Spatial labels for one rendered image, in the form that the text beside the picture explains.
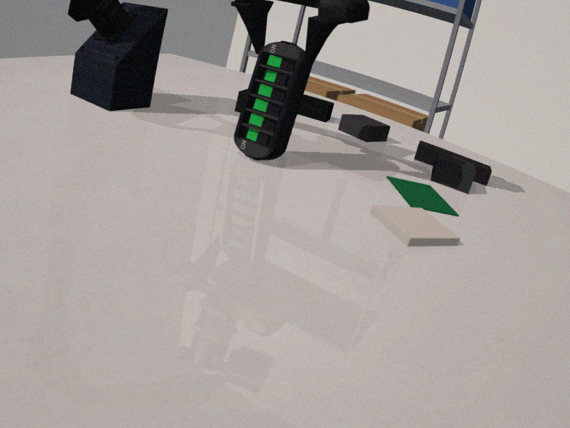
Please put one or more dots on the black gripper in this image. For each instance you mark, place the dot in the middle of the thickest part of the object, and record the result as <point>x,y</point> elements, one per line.
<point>254,14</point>

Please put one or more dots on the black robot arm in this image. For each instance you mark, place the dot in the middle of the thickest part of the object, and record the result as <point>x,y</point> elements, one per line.
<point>107,16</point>

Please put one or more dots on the beige flat rectangular slab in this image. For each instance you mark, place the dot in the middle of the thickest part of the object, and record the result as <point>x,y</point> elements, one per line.
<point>414,226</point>

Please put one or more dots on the flat green panel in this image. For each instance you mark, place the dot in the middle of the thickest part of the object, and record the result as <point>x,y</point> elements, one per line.
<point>422,196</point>

